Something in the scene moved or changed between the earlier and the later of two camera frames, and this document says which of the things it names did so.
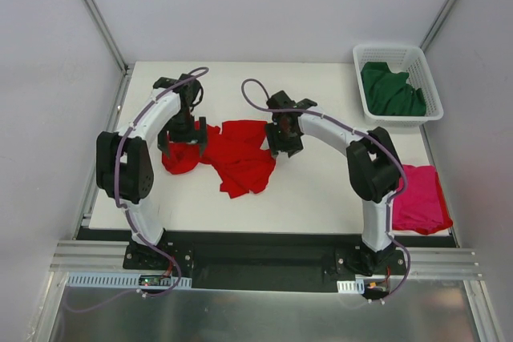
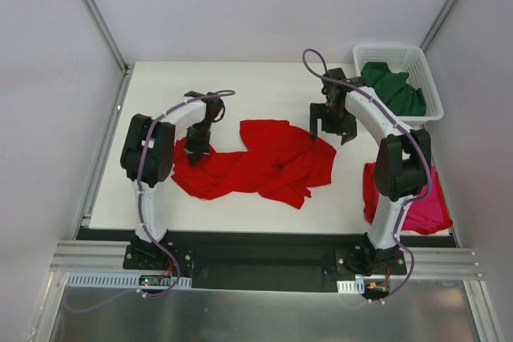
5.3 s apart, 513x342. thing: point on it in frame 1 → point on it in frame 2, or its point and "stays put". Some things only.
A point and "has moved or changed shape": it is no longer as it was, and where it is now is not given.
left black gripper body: x=183 y=134 → x=196 y=150
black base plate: x=264 y=261 stays put
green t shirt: x=387 y=93 stays put
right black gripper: x=284 y=139 → x=333 y=124
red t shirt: x=235 y=155 has moved or changed shape
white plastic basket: x=401 y=59 stays put
